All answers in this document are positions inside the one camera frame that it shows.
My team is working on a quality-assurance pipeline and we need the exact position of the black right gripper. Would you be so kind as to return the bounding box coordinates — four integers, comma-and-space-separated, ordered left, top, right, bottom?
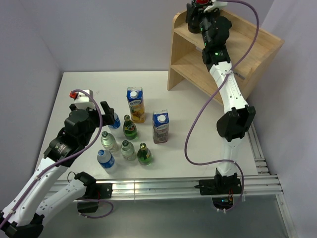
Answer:
184, 2, 217, 48

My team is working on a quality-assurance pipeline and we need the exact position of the blue-cap water bottle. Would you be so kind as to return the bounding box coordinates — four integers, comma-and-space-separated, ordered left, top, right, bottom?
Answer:
97, 149, 117, 174
108, 113, 123, 137

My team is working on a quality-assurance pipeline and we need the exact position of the orange juice carton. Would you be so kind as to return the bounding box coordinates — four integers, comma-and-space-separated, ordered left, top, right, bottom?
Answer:
126, 87, 146, 123

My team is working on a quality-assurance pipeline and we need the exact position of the purple juice carton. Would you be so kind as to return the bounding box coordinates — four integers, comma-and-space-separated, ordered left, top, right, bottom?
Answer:
152, 109, 169, 144

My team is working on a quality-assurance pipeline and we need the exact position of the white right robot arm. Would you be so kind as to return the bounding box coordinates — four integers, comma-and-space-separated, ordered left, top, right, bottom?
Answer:
186, 0, 256, 195

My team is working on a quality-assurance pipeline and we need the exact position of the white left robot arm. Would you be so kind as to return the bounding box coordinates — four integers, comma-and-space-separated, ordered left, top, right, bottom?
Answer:
0, 101, 114, 238

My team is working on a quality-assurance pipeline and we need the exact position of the wooden shelf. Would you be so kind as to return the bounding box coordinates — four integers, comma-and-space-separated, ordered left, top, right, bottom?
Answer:
167, 10, 285, 99

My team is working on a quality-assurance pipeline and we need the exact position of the clear glass bottle left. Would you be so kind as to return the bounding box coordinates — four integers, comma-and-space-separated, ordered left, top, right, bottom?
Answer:
101, 131, 118, 153

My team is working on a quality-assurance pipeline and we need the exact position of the clear glass bottle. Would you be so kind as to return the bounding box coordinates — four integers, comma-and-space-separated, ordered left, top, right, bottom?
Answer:
101, 131, 118, 153
120, 140, 137, 161

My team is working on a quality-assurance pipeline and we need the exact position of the green glass bottle far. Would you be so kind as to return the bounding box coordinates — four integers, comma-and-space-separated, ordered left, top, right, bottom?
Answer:
123, 115, 137, 140

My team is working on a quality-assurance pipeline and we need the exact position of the green glass bottle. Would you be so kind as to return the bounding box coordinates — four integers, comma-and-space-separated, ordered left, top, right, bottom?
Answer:
123, 115, 137, 140
137, 143, 152, 166

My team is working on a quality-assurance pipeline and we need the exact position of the clear glass bottle right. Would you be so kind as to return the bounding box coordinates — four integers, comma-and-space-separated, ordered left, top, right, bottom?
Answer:
120, 140, 137, 161

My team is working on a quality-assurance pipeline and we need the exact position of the green glass bottle near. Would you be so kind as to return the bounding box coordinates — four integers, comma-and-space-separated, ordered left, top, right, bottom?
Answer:
137, 143, 152, 166

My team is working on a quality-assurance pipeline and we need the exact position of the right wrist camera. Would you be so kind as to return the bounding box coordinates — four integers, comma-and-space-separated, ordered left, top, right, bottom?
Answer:
203, 0, 228, 13

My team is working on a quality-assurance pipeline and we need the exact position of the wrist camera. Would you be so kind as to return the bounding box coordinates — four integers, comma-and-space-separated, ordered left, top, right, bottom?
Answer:
69, 89, 96, 110
203, 0, 228, 13

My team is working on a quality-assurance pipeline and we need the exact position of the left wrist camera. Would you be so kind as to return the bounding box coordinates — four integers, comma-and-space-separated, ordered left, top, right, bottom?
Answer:
69, 89, 96, 110

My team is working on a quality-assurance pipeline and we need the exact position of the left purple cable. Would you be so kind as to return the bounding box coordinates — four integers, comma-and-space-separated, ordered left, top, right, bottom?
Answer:
0, 88, 114, 225

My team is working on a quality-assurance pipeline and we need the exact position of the purple cable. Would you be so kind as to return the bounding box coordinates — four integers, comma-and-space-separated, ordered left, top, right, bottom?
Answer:
184, 0, 260, 211
0, 88, 114, 225

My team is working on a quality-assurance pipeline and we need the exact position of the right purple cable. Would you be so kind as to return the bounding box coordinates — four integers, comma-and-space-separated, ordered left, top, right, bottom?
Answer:
184, 0, 260, 211

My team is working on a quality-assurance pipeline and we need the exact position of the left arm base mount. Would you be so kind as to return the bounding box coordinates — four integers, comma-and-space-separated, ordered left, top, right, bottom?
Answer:
77, 183, 112, 215

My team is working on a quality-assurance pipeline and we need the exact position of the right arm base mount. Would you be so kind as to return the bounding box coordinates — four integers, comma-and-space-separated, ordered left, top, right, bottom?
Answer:
194, 178, 242, 210

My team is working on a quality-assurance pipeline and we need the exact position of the aluminium mounting rail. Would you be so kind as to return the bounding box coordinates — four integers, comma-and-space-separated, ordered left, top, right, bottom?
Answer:
44, 123, 284, 203

